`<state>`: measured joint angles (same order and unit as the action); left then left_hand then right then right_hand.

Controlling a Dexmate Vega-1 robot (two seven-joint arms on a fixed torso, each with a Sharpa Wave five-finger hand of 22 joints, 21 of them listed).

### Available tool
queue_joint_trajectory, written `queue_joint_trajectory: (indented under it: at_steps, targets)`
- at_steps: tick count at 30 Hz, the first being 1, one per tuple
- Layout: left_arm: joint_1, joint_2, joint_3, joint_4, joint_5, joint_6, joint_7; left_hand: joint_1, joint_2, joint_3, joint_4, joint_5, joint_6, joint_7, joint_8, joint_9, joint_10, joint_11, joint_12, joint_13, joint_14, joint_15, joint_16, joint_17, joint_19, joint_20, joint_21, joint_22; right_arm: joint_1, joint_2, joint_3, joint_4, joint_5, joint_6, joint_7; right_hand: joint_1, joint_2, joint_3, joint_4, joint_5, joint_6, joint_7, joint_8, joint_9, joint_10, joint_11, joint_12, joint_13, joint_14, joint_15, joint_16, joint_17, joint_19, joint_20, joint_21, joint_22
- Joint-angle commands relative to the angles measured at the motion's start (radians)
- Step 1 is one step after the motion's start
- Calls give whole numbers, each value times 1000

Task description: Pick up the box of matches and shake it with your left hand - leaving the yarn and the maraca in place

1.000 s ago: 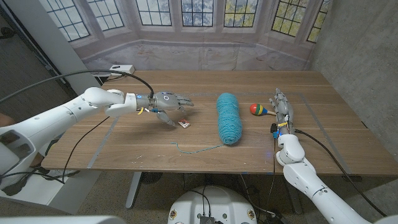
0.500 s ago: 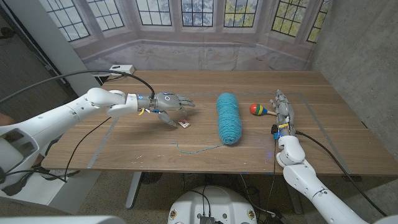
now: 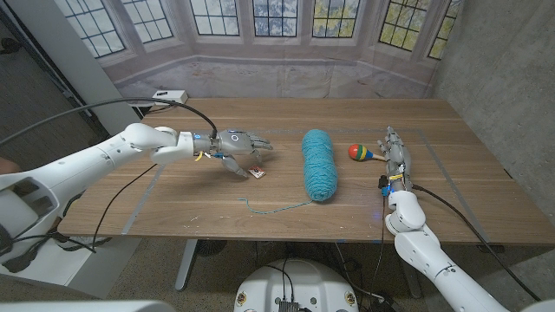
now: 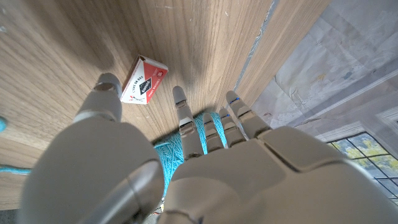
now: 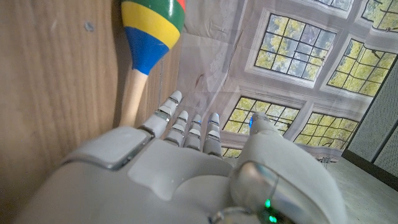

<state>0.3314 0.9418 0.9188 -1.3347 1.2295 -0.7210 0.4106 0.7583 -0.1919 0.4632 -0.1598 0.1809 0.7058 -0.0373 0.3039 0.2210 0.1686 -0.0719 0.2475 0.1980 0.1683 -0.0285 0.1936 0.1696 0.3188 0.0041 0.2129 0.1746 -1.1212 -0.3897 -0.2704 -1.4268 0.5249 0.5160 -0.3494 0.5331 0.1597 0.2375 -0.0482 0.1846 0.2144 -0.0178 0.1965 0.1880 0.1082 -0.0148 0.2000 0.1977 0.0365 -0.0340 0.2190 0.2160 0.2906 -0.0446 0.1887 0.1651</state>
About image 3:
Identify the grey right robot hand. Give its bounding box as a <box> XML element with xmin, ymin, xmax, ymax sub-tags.
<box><xmin>375</xmin><ymin>126</ymin><xmax>415</xmax><ymax>194</ymax></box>

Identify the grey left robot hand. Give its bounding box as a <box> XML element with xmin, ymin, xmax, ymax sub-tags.
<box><xmin>203</xmin><ymin>128</ymin><xmax>275</xmax><ymax>179</ymax></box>

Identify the striped wooden maraca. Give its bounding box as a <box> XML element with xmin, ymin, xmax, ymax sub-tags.
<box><xmin>348</xmin><ymin>143</ymin><xmax>388</xmax><ymax>163</ymax></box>

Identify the teal yarn skein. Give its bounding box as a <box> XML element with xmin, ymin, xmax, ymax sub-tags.
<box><xmin>237</xmin><ymin>128</ymin><xmax>339</xmax><ymax>216</ymax></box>

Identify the printed window backdrop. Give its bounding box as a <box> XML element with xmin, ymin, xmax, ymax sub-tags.
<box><xmin>51</xmin><ymin>0</ymin><xmax>465</xmax><ymax>101</ymax></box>

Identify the white power strip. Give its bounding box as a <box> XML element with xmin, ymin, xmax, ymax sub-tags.
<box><xmin>151</xmin><ymin>89</ymin><xmax>189</xmax><ymax>107</ymax></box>

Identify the black round floor fan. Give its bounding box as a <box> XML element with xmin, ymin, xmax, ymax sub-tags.
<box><xmin>197</xmin><ymin>239</ymin><xmax>228</xmax><ymax>258</ymax></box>

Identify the grey tape outline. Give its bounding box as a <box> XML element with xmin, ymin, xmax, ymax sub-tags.
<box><xmin>121</xmin><ymin>127</ymin><xmax>492</xmax><ymax>244</ymax></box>

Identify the grey table leg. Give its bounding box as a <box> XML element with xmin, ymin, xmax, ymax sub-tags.
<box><xmin>174</xmin><ymin>238</ymin><xmax>199</xmax><ymax>292</ymax></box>

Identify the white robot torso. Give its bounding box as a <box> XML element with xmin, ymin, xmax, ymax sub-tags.
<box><xmin>233</xmin><ymin>258</ymin><xmax>360</xmax><ymax>312</ymax></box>

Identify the white leaning panel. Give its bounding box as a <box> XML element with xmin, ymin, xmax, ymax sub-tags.
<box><xmin>6</xmin><ymin>0</ymin><xmax>142</xmax><ymax>136</ymax></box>

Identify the white floor platform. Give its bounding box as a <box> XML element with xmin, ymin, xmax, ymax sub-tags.
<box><xmin>0</xmin><ymin>236</ymin><xmax>142</xmax><ymax>300</ymax></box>

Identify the person bare knee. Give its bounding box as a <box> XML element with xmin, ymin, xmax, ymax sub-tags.
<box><xmin>0</xmin><ymin>156</ymin><xmax>21</xmax><ymax>175</ymax></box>

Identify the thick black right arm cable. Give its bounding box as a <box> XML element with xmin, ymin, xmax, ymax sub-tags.
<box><xmin>410</xmin><ymin>183</ymin><xmax>543</xmax><ymax>302</ymax></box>

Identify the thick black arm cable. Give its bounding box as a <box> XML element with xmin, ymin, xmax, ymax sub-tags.
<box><xmin>410</xmin><ymin>183</ymin><xmax>543</xmax><ymax>302</ymax></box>
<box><xmin>0</xmin><ymin>97</ymin><xmax>219</xmax><ymax>148</ymax></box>

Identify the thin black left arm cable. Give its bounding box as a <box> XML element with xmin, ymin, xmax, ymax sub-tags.
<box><xmin>0</xmin><ymin>163</ymin><xmax>160</xmax><ymax>261</ymax></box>

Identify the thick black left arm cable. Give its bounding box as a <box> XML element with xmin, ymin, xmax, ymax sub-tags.
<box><xmin>0</xmin><ymin>97</ymin><xmax>219</xmax><ymax>148</ymax></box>

